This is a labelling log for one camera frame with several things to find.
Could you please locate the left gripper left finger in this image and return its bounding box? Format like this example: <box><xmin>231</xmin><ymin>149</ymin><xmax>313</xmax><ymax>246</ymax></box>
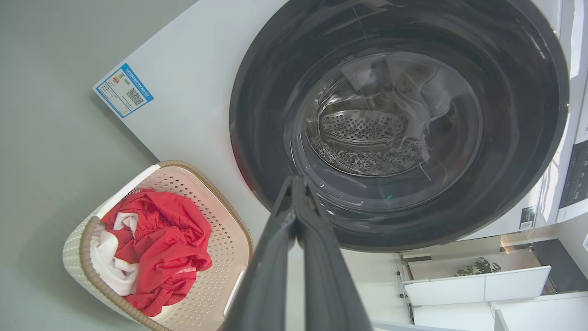
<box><xmin>223</xmin><ymin>176</ymin><xmax>297</xmax><ymax>331</ymax></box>

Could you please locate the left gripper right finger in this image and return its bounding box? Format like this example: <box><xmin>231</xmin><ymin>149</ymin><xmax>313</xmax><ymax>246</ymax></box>
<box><xmin>293</xmin><ymin>176</ymin><xmax>373</xmax><ymax>331</ymax></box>

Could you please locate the beige perforated laundry basket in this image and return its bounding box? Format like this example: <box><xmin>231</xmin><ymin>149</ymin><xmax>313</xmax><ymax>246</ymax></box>
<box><xmin>62</xmin><ymin>160</ymin><xmax>253</xmax><ymax>331</ymax></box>

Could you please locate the red garment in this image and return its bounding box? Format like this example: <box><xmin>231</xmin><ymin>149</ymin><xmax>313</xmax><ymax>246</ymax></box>
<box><xmin>100</xmin><ymin>188</ymin><xmax>213</xmax><ymax>318</ymax></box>

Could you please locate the green potted plant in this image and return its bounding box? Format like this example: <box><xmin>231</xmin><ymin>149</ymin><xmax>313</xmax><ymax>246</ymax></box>
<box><xmin>452</xmin><ymin>257</ymin><xmax>503</xmax><ymax>277</ymax></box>

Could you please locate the white desk partition panel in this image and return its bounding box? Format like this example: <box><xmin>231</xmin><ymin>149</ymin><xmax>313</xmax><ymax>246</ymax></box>
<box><xmin>403</xmin><ymin>265</ymin><xmax>552</xmax><ymax>307</ymax></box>

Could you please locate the white garment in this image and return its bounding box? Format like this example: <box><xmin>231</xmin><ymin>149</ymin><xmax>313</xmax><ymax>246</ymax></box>
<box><xmin>90</xmin><ymin>211</ymin><xmax>180</xmax><ymax>322</ymax></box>

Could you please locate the black round washer door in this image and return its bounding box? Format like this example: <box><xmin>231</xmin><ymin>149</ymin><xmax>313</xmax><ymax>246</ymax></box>
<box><xmin>229</xmin><ymin>0</ymin><xmax>570</xmax><ymax>252</ymax></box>

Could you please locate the white front-load washing machine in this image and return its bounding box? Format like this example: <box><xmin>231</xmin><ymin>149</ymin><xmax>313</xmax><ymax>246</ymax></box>
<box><xmin>92</xmin><ymin>0</ymin><xmax>588</xmax><ymax>322</ymax></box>

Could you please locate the blue energy label sticker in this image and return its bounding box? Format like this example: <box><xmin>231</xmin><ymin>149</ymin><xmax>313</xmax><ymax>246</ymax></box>
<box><xmin>93</xmin><ymin>63</ymin><xmax>154</xmax><ymax>120</ymax></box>

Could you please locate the dark cabinet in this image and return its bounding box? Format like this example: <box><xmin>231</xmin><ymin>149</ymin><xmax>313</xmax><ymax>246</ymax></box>
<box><xmin>530</xmin><ymin>238</ymin><xmax>588</xmax><ymax>295</ymax></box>

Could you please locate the black washer control panel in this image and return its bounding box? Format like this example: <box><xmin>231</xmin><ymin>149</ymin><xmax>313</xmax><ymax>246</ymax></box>
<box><xmin>558</xmin><ymin>139</ymin><xmax>588</xmax><ymax>210</ymax></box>

